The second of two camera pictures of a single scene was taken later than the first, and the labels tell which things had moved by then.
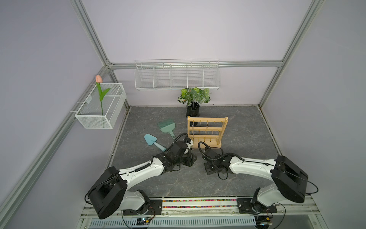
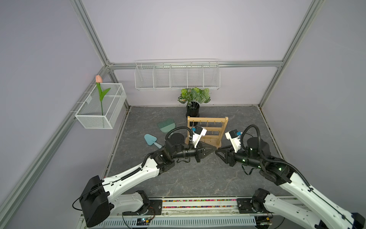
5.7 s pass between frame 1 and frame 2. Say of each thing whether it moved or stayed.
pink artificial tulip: stayed
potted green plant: stayed
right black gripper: moved
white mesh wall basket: stayed
